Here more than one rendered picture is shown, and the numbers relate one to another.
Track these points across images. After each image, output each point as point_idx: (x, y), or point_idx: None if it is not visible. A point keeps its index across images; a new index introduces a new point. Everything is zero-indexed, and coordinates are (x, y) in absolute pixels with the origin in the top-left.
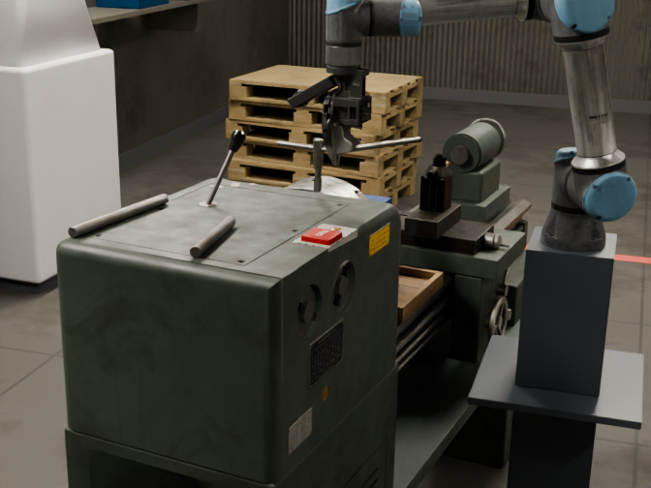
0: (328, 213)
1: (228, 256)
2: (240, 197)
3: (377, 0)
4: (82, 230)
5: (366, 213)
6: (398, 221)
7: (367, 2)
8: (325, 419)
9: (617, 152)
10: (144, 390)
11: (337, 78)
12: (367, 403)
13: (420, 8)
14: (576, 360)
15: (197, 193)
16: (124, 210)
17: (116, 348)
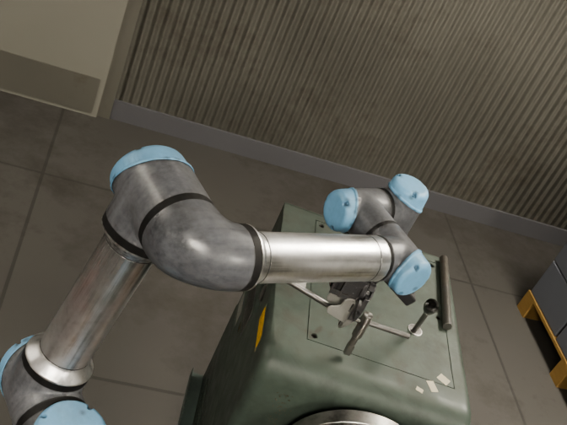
0: (312, 313)
1: (333, 233)
2: (404, 350)
3: (378, 190)
4: (440, 260)
5: (282, 314)
6: (257, 358)
7: (383, 187)
8: (231, 343)
9: (39, 338)
10: None
11: None
12: (213, 417)
13: (332, 192)
14: None
15: (443, 358)
16: (444, 287)
17: None
